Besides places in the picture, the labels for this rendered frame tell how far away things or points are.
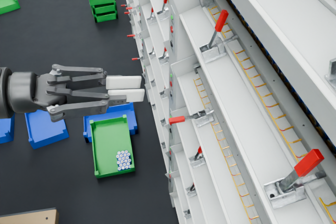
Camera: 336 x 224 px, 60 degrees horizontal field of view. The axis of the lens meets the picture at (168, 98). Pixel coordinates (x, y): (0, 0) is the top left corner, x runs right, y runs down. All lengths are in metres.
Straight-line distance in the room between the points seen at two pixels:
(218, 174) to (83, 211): 1.05
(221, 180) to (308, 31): 0.38
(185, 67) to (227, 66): 0.26
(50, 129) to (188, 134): 1.15
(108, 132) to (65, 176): 0.32
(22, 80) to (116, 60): 1.68
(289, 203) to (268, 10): 0.22
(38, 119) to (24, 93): 1.40
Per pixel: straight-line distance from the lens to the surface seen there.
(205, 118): 0.65
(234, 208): 0.58
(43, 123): 1.92
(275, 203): 0.38
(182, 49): 0.72
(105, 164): 1.63
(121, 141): 1.65
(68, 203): 1.60
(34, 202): 1.66
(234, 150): 0.59
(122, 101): 0.57
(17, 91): 0.56
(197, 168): 0.82
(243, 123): 0.44
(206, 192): 0.79
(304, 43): 0.28
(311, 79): 0.25
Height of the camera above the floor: 1.40
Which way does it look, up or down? 48 degrees down
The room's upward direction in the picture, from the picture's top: straight up
